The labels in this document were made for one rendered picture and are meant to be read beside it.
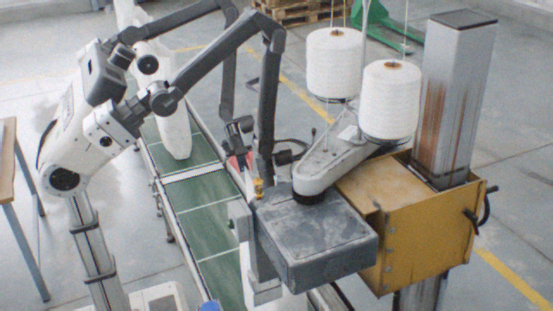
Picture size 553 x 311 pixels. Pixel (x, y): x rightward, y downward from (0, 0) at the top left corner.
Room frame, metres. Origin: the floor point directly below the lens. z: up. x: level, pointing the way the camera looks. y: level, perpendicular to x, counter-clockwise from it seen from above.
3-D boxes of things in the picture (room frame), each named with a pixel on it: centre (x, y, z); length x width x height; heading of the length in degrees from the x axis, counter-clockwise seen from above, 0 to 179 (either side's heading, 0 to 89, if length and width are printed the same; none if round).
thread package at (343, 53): (1.30, -0.18, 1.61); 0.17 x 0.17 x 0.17
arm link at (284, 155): (1.43, 0.01, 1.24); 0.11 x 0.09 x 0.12; 109
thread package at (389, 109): (1.06, -0.28, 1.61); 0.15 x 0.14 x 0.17; 22
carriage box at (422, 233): (1.13, -0.38, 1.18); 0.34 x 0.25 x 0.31; 112
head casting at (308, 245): (0.97, -0.07, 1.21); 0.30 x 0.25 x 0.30; 22
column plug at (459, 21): (1.16, -0.46, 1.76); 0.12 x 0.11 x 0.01; 112
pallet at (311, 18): (7.08, -0.46, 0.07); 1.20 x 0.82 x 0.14; 110
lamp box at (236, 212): (1.02, 0.10, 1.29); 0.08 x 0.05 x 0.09; 22
